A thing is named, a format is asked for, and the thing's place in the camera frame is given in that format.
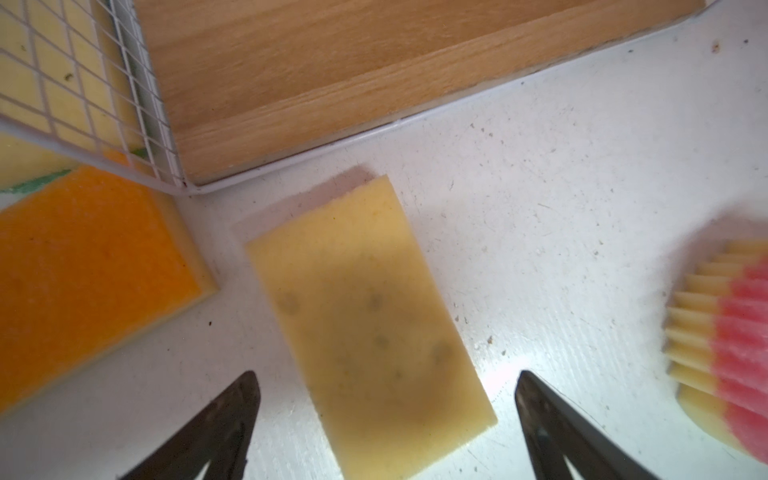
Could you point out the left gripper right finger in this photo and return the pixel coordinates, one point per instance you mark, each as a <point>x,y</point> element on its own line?
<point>559,438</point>

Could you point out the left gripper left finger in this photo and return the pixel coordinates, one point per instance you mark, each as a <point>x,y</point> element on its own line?
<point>213,444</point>

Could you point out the pale yellow sponge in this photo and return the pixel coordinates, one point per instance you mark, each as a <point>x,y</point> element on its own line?
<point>388,374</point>

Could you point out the orange sponge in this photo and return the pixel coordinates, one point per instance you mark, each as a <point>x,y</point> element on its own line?
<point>88,262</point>

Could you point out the white wire wooden shelf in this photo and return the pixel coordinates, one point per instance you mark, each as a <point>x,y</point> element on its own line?
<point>226,87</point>

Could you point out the yellow sponge green back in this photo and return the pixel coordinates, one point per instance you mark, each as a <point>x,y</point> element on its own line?
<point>63,75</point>

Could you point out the pink smiley sponge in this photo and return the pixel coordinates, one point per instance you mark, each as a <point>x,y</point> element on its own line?
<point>716,343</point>

